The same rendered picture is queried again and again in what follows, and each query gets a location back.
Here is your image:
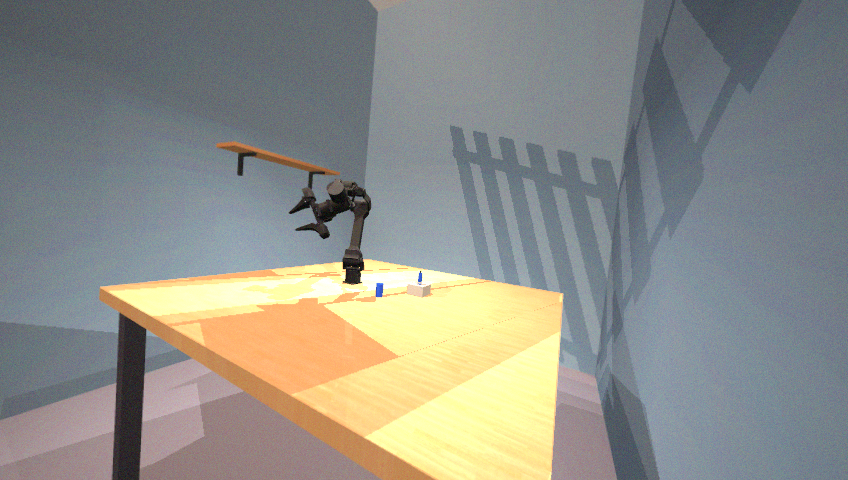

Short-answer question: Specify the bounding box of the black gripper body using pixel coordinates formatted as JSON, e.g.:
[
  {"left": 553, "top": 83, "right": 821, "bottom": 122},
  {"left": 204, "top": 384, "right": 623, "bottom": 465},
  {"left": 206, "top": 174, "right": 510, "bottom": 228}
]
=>
[{"left": 302, "top": 187, "right": 338, "bottom": 239}]

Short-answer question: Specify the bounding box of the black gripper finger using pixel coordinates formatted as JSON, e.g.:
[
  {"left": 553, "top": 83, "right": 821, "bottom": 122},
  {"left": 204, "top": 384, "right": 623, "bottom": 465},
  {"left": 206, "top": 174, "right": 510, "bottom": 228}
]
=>
[
  {"left": 295, "top": 223, "right": 319, "bottom": 233},
  {"left": 289, "top": 196, "right": 310, "bottom": 214}
]

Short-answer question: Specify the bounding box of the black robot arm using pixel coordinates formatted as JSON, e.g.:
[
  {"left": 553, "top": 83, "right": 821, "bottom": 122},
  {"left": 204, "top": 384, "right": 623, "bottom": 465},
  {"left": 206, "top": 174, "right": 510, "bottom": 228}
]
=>
[{"left": 327, "top": 179, "right": 371, "bottom": 285}]

